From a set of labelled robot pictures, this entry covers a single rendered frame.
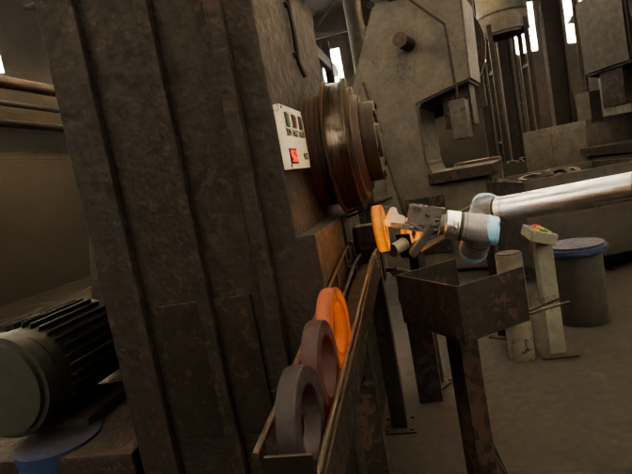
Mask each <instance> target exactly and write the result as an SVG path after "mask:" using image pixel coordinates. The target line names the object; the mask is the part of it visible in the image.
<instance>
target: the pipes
mask: <svg viewBox="0 0 632 474"><path fill-rule="evenodd" d="M577 2H579V0H571V6H572V13H573V22H574V29H575V37H576V45H577V60H578V67H579V76H580V84H581V91H582V93H584V92H586V88H585V75H584V64H583V57H582V51H581V44H580V37H579V31H578V24H577V13H576V4H577ZM31 9H35V4H34V2H33V3H30V4H27V5H24V10H25V11H28V10H31ZM0 87H1V88H6V89H12V90H18V91H23V92H29V93H35V94H40V95H45V96H51V97H56V95H55V89H54V86H52V85H47V84H43V83H38V82H33V81H28V80H23V79H18V78H13V77H8V76H4V75H0ZM0 105H3V106H10V107H18V108H25V109H32V110H39V111H47V112H55V113H60V112H59V108H55V107H49V106H41V105H34V104H28V103H16V102H9V101H1V100H0ZM0 127H7V128H19V129H31V130H44V131H57V132H64V128H63V125H59V124H49V123H39V122H29V121H19V120H9V119H0Z"/></svg>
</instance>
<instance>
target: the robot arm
mask: <svg viewBox="0 0 632 474"><path fill-rule="evenodd" d="M627 203H632V171H631V172H626V173H622V174H617V175H611V176H606V177H602V178H597V179H591V180H586V181H582V182H573V183H567V184H563V185H558V186H553V187H547V188H543V189H538V190H533V191H528V192H523V193H518V194H513V195H508V196H503V197H497V196H495V195H493V194H490V193H482V194H478V195H477V196H475V197H474V198H473V200H472V202H471V204H470V210H469V213H463V212H456V211H449V210H447V213H445V211H446V209H445V208H443V207H435V206H429V205H422V204H415V203H410V204H409V208H408V212H407V221H405V220H406V218H405V216H404V215H401V214H398V211H397V209H396V208H395V207H391V208H390V209H389V211H388V213H387V217H386V219H384V223H385V226H388V227H392V228H397V229H407V230H411V231H421V232H423V233H422V234H421V236H420V237H419V239H418V240H417V241H416V242H415V244H414V245H412V246H411V247H410V250H409V255H410V256H411V257H413V258H415V257H416V256H418V255H419V254H420V252H421V249H422V248H423V247H424V246H425V245H426V244H427V242H428V241H429V240H430V238H431V237H432V236H433V234H434V233H435V231H436V229H435V228H439V230H438V235H443V234H444V235H443V237H444V239H452V240H458V241H462V242H461V244H460V246H459V253H460V255H461V257H462V258H463V259H464V260H465V261H467V262H470V263H478V262H481V261H483V260H484V259H485V258H486V256H487V252H488V250H489V247H490V245H497V244H498V239H499V232H500V223H504V222H508V221H514V220H520V219H527V218H532V217H539V216H546V215H551V214H558V213H570V212H576V211H583V210H589V209H595V208H602V207H608V206H615V205H621V204H627ZM435 220H438V222H437V223H436V222H435ZM433 226H434V227H433Z"/></svg>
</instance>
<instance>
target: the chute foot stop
mask: <svg viewBox="0 0 632 474"><path fill-rule="evenodd" d="M263 459H264V463H265V465H266V469H267V473H268V474H317V470H316V466H315V463H314V459H313V455H312V452H311V453H296V454H280V455H265V456H264V458H263Z"/></svg>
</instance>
